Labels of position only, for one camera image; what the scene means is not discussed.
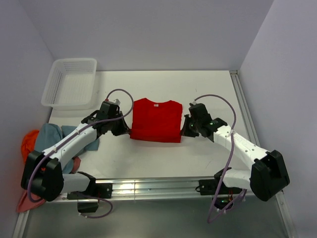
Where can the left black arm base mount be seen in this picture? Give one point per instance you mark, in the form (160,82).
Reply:
(102,191)

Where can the white plastic perforated basket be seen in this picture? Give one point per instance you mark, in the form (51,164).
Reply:
(71,84)

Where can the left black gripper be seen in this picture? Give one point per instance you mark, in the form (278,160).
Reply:
(123,129)

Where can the pink t shirt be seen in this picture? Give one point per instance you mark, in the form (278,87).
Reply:
(42,179)

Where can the red t shirt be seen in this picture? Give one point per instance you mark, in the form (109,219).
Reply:
(156,122)

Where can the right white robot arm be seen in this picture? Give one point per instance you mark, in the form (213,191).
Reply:
(266,173)

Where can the orange t shirt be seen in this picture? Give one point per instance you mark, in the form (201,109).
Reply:
(28,144)

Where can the blue grey t shirt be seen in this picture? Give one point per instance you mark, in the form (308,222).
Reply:
(50,134)

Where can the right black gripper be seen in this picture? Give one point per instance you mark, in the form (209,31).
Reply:
(185,131)

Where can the aluminium front rail frame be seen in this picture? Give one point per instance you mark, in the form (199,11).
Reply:
(153,208)

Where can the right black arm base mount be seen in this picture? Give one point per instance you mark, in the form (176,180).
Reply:
(225,195)

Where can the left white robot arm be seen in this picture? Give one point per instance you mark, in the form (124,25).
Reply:
(65,150)

